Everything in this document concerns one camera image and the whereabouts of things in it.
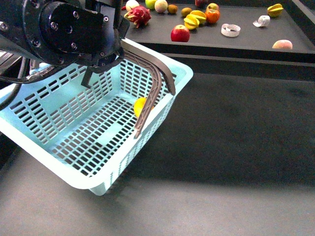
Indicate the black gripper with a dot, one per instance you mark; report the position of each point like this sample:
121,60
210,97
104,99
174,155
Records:
92,36

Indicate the grey basket handle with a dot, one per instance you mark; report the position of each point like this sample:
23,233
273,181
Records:
158,71

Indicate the yellow orange mango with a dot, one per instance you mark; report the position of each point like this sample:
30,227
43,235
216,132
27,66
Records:
139,105

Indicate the light blue plastic basket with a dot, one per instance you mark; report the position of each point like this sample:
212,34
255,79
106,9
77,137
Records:
86,136

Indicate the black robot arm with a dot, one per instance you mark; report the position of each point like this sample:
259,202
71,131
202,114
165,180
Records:
20,34

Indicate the white dragon fruit half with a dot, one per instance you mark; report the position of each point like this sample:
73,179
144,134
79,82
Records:
130,5

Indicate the pink dragon fruit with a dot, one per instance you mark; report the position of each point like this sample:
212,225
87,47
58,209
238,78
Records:
139,16

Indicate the green apple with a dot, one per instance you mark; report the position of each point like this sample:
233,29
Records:
150,4

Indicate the pale round melon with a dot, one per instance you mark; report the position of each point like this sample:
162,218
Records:
161,6

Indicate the brown kiwi left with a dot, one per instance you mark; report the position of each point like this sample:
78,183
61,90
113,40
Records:
172,9

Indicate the large red apple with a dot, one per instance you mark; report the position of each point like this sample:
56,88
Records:
180,33

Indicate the yellow starfruit front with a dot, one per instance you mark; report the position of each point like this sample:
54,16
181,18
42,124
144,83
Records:
191,22

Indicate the yellow starfruit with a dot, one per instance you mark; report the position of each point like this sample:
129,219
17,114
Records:
191,22
275,10
199,15

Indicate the yellow starfruit back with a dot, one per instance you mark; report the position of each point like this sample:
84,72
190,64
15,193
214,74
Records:
199,15

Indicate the dark purple plum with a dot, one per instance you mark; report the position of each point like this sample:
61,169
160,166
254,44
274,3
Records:
201,3

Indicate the orange persimmon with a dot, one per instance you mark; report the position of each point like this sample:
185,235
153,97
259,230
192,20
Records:
212,16

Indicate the red yellow apple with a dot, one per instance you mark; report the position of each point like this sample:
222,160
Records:
213,6

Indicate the small white tape roll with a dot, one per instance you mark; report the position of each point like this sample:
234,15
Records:
262,21

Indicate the black display tray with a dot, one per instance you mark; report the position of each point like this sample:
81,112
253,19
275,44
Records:
296,24

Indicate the yellow starfruit far right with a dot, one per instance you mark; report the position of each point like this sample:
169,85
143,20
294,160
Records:
275,10

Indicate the pink peach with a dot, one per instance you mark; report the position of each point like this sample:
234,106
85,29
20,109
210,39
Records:
283,44

